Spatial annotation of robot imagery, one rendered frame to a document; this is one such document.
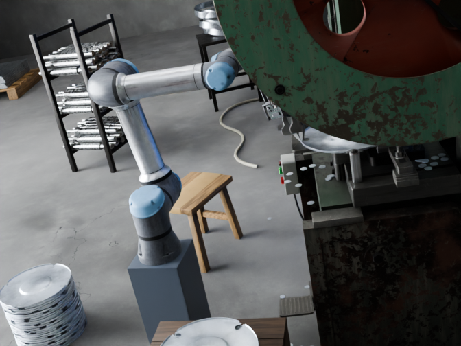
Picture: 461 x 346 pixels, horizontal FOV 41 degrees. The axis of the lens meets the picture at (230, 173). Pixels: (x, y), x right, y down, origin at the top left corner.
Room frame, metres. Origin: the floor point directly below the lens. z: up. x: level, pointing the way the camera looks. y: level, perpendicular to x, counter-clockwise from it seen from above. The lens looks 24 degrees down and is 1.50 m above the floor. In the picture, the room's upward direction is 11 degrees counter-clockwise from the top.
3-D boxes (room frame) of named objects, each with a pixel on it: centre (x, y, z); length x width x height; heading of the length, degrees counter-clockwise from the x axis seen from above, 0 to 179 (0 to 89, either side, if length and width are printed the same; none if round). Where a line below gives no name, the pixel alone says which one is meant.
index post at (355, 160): (1.56, -0.35, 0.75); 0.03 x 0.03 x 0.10; 82
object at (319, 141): (1.74, -0.38, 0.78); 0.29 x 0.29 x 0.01
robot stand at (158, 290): (1.82, 0.29, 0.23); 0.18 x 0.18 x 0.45; 72
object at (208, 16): (4.82, -0.15, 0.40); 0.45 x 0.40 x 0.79; 4
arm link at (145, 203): (1.83, 0.29, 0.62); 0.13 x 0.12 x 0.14; 163
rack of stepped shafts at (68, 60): (4.02, 0.81, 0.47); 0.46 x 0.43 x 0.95; 62
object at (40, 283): (2.13, 0.86, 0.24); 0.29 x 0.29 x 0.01
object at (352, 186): (1.72, -0.50, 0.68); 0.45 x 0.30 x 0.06; 172
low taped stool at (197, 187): (2.54, 0.19, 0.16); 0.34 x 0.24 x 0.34; 144
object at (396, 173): (1.55, -0.48, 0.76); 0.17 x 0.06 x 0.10; 172
